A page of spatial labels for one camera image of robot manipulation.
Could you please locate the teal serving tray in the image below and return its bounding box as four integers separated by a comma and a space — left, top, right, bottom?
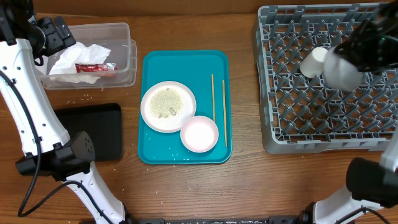
137, 50, 233, 165

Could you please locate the wooden chopstick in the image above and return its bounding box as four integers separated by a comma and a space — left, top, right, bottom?
222, 80, 228, 147
211, 74, 216, 122

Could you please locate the large white plate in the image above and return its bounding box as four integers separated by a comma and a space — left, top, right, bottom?
141, 81, 197, 133

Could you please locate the small pink bowl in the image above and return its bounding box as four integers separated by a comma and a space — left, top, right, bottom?
180, 116, 219, 153

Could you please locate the grey dishwasher rack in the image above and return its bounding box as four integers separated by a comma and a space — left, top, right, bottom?
252, 3, 397, 154

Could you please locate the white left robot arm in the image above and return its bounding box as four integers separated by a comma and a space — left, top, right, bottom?
1, 8, 134, 223

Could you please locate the black tray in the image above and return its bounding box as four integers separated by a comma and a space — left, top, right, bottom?
55, 103, 123, 161

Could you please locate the crumpled white tissue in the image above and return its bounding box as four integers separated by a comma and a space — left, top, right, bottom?
49, 42, 111, 84

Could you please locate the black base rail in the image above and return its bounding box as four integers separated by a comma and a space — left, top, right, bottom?
128, 216, 299, 224

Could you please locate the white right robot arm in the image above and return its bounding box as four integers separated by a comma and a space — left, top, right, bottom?
296, 1, 397, 223

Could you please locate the grey bowl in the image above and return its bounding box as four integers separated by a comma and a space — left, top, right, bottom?
323, 47, 364, 91

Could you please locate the clear plastic waste bin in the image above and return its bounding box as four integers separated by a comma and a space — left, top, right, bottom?
39, 22, 137, 90

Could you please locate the pale green cup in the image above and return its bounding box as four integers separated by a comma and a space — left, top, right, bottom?
300, 47, 328, 78

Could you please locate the red snack wrapper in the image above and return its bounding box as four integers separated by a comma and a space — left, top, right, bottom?
75, 63, 118, 77

